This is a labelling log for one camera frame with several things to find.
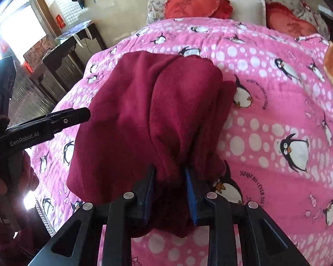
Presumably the dark red fleece garment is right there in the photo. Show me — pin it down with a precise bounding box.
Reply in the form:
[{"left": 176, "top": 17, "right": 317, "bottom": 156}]
[{"left": 67, "top": 51, "right": 236, "bottom": 238}]

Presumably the person's left hand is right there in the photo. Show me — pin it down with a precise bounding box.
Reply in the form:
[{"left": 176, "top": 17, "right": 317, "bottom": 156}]
[{"left": 0, "top": 151, "right": 40, "bottom": 195}]

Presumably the dark wooden side table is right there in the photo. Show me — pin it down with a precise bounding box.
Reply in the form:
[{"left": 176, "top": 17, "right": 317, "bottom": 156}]
[{"left": 30, "top": 20, "right": 107, "bottom": 104}]

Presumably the large red heart cushion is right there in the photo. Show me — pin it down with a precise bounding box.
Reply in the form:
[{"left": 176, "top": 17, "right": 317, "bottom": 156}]
[{"left": 165, "top": 0, "right": 233, "bottom": 19}]

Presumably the white square pillow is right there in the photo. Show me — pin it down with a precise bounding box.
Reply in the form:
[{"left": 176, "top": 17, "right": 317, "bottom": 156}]
[{"left": 228, "top": 0, "right": 266, "bottom": 26}]

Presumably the small red heart cushion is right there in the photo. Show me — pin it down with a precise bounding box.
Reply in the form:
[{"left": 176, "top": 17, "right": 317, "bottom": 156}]
[{"left": 266, "top": 2, "right": 317, "bottom": 38}]

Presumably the red paper wall decoration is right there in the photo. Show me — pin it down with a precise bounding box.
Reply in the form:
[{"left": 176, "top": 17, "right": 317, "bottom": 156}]
[{"left": 55, "top": 14, "right": 66, "bottom": 29}]

